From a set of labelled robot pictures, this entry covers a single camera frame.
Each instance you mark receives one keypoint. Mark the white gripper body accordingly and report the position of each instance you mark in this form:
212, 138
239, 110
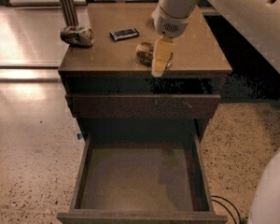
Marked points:
168, 24

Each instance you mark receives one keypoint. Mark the brown wooden drawer cabinet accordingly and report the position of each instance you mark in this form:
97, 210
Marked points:
108, 67

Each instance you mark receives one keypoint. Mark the metal vertical post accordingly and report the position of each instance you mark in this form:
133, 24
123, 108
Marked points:
69, 12

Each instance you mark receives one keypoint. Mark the blue tape piece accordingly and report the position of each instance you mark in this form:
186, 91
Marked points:
79, 136

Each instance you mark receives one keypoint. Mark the top wooden drawer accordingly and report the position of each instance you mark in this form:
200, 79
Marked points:
147, 106

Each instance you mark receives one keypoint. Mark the black snack bar wrapper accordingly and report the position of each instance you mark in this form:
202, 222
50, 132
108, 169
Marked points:
124, 34

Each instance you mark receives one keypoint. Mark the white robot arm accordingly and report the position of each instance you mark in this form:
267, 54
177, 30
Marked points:
259, 22

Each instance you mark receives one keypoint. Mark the orange soda can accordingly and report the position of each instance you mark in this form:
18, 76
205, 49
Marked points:
144, 53

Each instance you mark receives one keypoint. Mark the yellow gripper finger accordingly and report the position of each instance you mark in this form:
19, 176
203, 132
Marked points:
163, 51

